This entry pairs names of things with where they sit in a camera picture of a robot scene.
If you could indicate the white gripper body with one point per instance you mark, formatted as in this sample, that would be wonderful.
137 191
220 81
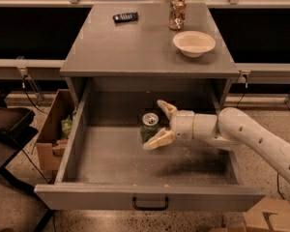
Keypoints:
182 124

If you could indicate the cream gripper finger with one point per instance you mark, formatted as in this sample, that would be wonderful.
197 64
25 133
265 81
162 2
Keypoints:
161 138
168 108

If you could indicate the green soda can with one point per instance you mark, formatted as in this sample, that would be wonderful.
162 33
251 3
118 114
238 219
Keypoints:
149 126

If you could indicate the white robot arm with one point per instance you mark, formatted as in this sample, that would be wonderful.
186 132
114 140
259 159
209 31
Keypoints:
227 130

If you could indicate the open grey top drawer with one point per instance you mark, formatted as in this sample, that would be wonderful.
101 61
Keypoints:
104 165

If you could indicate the orange soda can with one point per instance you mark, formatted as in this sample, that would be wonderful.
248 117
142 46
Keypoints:
177 14

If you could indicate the grey cabinet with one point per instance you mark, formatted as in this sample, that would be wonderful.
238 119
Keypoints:
145 48

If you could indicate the white bowl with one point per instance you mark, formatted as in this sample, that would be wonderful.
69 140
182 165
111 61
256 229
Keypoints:
194 43

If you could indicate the green chip bag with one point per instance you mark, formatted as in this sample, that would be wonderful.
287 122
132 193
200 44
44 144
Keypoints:
66 126

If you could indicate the cardboard box left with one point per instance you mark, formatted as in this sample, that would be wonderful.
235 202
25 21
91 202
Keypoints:
50 143

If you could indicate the cardboard box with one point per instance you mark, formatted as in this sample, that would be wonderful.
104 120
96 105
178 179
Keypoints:
268 215
50 143

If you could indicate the cardboard box bottom right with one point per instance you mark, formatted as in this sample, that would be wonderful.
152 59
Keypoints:
268 215

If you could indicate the black chair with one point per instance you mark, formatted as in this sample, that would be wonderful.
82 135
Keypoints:
15 133

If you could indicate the black drawer handle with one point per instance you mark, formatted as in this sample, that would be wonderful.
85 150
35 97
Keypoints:
140 204

